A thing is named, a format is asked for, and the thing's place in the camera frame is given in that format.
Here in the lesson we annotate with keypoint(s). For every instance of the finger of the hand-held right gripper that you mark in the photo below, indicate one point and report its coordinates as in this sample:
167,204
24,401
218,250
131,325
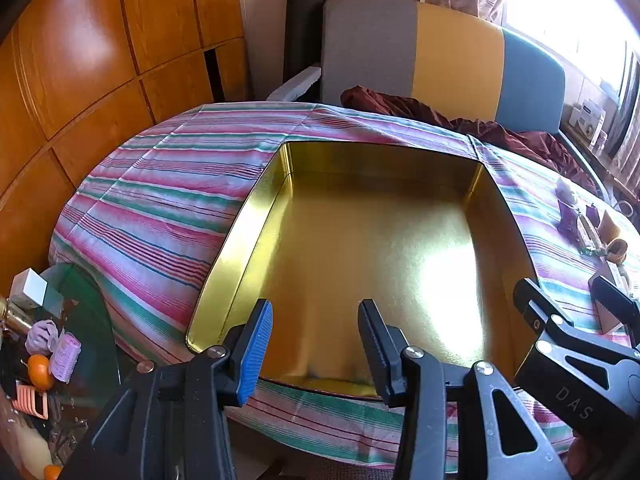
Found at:
537,305
612,300

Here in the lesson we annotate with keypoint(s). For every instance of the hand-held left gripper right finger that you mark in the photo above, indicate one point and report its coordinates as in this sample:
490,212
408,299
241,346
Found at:
377,350

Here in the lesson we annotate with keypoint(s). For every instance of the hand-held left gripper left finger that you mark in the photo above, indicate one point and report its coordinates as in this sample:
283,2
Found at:
255,355

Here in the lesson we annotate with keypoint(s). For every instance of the beige knitted sock roll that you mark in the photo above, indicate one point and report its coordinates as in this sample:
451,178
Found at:
607,317

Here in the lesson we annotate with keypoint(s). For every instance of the purple snack packet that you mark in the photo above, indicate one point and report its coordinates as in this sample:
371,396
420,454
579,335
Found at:
570,220

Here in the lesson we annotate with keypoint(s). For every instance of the gold metal tin box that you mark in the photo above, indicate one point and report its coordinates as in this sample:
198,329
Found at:
350,235

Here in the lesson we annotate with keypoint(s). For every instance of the clear cracker pack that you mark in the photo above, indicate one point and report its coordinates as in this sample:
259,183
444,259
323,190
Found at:
590,237

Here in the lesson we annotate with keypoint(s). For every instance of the glass side table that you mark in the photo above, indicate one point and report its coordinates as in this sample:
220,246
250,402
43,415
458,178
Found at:
95,350

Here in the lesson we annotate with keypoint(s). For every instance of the maroon cloth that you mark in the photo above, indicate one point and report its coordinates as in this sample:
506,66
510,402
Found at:
525,145

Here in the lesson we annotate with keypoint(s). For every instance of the white printed carton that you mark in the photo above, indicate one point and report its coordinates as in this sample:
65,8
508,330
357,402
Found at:
587,120

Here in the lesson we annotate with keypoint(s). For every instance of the purple hair roller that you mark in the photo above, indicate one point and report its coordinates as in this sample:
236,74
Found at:
66,357

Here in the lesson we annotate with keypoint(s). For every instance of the lavender scrunchie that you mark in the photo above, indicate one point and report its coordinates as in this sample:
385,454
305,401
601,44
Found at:
40,337

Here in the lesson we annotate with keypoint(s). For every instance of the orange tangerine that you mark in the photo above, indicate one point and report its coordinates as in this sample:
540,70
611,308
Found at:
40,372
52,472

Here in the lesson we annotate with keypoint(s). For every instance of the pink plastic comb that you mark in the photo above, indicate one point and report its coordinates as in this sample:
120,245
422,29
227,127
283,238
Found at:
31,400

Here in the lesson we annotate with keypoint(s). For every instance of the small white box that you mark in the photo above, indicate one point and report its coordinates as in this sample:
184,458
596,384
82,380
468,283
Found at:
27,287

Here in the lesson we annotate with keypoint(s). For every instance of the cream plastic bottle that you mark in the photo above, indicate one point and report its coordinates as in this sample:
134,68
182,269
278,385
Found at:
30,450

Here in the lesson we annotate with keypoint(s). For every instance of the grey yellow blue armchair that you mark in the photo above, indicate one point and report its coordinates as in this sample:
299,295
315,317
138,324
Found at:
450,60

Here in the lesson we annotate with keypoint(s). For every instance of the barred window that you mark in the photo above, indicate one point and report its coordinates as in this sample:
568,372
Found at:
575,10

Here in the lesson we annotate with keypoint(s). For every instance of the black rolled mat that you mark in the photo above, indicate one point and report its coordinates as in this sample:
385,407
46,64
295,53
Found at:
300,35

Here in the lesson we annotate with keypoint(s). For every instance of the wooden wardrobe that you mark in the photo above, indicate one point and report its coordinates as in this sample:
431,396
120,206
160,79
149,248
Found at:
75,60

